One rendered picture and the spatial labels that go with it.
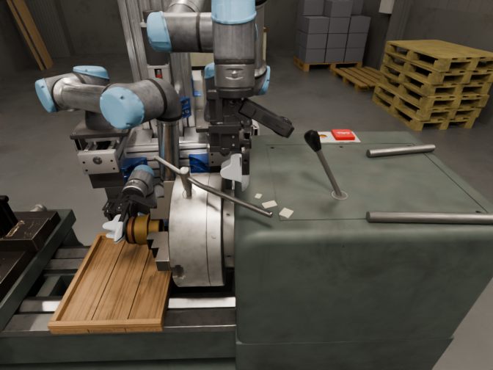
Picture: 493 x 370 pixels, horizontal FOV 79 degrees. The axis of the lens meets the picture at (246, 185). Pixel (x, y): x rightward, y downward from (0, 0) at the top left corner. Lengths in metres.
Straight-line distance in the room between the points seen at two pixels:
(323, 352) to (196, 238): 0.49
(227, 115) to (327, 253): 0.34
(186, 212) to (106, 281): 0.44
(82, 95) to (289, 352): 0.99
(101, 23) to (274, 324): 9.50
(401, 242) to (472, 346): 1.61
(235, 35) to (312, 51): 6.71
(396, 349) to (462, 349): 1.19
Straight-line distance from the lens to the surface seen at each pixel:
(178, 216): 0.73
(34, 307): 1.16
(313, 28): 7.18
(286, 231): 0.61
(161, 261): 0.79
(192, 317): 0.95
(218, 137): 0.58
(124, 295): 1.03
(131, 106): 0.90
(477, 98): 4.96
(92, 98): 1.07
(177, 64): 1.45
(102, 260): 1.15
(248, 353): 0.95
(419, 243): 0.71
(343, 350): 0.99
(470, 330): 2.31
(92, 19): 9.95
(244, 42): 0.56
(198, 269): 0.76
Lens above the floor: 1.66
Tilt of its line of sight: 34 degrees down
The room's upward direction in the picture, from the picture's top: straight up
